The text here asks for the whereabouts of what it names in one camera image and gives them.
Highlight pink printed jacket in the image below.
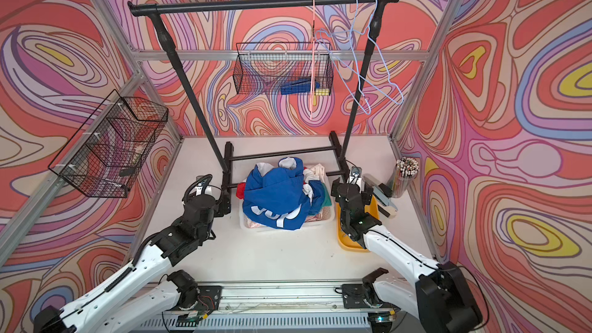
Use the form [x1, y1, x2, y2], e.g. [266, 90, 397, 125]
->
[303, 163, 327, 183]

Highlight blue red white jacket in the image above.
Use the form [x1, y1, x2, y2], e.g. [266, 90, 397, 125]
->
[235, 156, 327, 231]

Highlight light blue hanger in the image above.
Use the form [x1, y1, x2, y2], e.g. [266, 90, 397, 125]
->
[312, 0, 372, 116]

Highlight green jacket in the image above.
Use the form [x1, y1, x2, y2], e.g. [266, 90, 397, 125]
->
[322, 187, 332, 208]

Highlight pink hanger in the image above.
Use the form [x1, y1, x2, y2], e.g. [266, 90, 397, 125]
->
[308, 0, 317, 119]

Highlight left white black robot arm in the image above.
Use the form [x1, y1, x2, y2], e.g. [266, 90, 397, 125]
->
[33, 174, 221, 332]

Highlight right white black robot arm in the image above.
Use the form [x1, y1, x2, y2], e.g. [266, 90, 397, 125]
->
[331, 180, 483, 332]

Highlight yellow plastic tray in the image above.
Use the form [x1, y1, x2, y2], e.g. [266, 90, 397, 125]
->
[336, 193, 380, 253]

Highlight grey stapler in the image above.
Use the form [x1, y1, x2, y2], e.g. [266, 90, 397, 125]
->
[363, 174, 398, 219]

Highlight white perforated plastic basket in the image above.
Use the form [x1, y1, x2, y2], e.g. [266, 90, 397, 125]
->
[237, 163, 336, 233]

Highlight cup of coloured pencils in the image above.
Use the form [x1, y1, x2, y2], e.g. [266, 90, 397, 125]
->
[393, 157, 419, 198]

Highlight blue brush in basket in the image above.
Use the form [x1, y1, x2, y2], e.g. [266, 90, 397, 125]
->
[280, 79, 321, 96]

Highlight black clothes rack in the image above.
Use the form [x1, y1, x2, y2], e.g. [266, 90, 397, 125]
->
[127, 0, 400, 217]

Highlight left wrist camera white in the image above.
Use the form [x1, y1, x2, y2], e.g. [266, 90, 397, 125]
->
[191, 174, 213, 196]

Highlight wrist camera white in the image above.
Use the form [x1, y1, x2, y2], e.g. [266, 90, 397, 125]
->
[191, 174, 213, 196]
[347, 166, 363, 189]

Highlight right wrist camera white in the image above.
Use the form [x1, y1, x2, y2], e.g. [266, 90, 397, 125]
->
[347, 166, 363, 189]

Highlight black wire basket left wall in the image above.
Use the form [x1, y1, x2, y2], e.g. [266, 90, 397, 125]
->
[48, 90, 169, 198]

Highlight black wire basket wall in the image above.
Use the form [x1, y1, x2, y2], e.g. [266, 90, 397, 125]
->
[233, 40, 334, 97]
[48, 90, 169, 198]

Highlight black wire basket back wall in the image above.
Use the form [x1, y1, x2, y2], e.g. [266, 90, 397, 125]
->
[233, 40, 334, 97]

